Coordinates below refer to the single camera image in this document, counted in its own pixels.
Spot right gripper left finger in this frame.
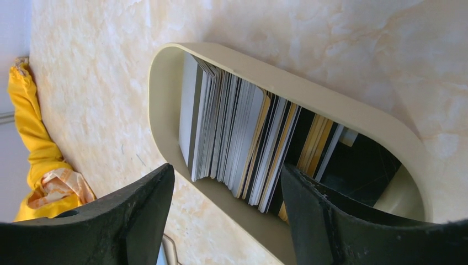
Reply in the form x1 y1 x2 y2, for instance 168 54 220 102
1 163 175 264

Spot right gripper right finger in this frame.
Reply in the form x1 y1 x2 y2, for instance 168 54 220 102
280 164 467 264

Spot clear plastic card holder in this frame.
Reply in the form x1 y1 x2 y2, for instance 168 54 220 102
156 234 181 265

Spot striped cards in tray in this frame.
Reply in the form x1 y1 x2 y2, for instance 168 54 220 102
178 52 403 215

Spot yellow cloth garment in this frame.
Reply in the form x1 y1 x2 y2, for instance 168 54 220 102
7 57 96 222

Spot beige oval tray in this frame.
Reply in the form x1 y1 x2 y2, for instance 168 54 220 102
148 43 433 264

